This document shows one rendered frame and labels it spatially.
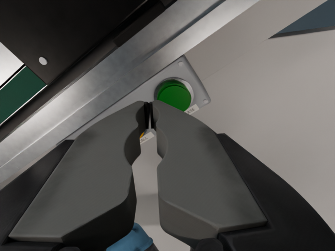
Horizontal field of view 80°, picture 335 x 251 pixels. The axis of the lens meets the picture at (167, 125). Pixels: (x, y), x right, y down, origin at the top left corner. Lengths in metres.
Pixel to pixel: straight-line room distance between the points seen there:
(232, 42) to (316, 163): 0.34
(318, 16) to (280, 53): 1.08
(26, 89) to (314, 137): 0.50
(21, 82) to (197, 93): 0.21
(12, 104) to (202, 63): 0.27
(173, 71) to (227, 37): 0.13
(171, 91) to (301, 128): 0.31
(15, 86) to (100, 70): 0.11
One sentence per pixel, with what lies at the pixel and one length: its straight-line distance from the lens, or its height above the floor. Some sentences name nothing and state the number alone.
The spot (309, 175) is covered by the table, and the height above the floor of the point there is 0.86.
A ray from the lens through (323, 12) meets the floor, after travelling 1.47.
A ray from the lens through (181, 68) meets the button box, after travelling 0.24.
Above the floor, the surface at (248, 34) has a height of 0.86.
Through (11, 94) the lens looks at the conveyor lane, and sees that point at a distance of 0.32.
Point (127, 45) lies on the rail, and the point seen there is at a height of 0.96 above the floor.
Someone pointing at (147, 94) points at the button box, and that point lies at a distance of 0.25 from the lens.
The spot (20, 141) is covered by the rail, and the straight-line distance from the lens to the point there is 0.34.
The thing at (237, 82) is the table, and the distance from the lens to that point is 0.37.
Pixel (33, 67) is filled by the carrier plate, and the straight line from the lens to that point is 0.26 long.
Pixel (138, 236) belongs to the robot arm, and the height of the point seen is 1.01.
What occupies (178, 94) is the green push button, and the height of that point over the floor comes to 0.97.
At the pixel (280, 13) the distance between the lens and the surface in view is 0.37.
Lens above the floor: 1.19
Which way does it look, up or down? 58 degrees down
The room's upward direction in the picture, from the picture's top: 176 degrees clockwise
